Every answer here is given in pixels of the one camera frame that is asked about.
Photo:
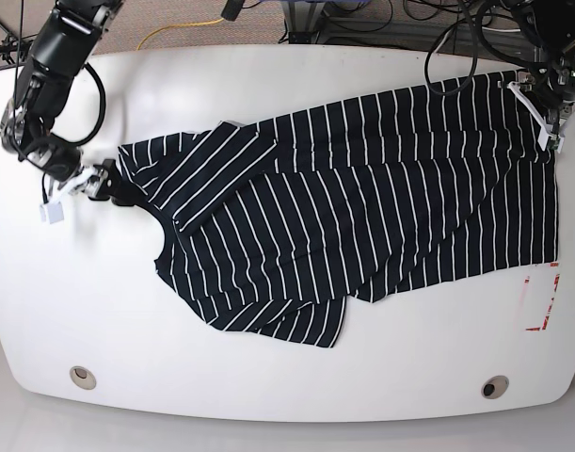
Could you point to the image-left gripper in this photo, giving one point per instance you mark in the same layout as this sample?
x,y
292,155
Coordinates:
x,y
98,183

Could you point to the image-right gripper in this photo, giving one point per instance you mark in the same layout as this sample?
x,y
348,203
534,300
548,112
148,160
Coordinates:
x,y
553,120

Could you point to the navy white striped T-shirt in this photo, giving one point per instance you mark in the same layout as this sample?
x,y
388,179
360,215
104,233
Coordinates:
x,y
270,228

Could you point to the black robot arm image-left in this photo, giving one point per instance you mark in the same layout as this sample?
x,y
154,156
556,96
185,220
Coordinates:
x,y
41,90

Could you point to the red tape corner marks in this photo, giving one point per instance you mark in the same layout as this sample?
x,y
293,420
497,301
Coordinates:
x,y
538,295

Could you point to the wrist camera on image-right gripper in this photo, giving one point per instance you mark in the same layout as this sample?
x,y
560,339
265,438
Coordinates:
x,y
551,142

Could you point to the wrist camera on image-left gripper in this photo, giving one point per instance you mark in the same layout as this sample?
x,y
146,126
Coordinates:
x,y
51,212

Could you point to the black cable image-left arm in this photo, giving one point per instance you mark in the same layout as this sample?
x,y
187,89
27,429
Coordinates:
x,y
83,115

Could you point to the left table cable grommet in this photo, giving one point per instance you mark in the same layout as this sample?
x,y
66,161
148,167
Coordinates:
x,y
83,378

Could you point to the table cable grommet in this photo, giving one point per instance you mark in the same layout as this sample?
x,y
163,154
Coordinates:
x,y
495,387
83,378

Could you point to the aluminium frame base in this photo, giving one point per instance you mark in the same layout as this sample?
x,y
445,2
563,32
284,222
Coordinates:
x,y
303,20

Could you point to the right table cable grommet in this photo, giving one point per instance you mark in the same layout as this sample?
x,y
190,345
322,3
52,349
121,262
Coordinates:
x,y
495,387

